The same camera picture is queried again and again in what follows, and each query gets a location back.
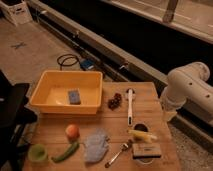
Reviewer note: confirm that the metal fork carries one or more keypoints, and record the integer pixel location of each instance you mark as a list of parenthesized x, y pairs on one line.
[(125, 146)]

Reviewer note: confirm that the dark grape bunch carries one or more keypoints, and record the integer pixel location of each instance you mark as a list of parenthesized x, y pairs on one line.
[(115, 102)]

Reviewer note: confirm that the blue box on floor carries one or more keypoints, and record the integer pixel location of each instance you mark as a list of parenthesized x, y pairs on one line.
[(87, 64)]

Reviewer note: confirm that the blue grey cloth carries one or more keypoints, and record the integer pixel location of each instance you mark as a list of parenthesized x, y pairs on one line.
[(96, 146)]

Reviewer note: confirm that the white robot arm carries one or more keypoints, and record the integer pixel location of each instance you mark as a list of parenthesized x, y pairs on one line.
[(184, 83)]

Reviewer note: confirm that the white cardboard box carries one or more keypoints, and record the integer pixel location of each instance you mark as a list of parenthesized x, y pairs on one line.
[(17, 14)]

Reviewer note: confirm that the green chili pepper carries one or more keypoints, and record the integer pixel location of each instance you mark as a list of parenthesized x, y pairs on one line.
[(70, 151)]

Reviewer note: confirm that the black chair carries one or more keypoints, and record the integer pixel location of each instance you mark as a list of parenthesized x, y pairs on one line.
[(14, 116)]

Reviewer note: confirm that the orange red apple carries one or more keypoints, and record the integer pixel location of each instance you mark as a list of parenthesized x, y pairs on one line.
[(72, 132)]

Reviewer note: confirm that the yellow plastic bin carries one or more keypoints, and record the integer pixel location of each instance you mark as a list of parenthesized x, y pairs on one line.
[(51, 92)]

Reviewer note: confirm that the blue sponge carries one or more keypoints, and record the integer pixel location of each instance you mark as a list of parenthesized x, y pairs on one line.
[(74, 97)]

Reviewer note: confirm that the dark brown cup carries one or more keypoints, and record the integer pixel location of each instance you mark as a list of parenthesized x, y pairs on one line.
[(141, 127)]

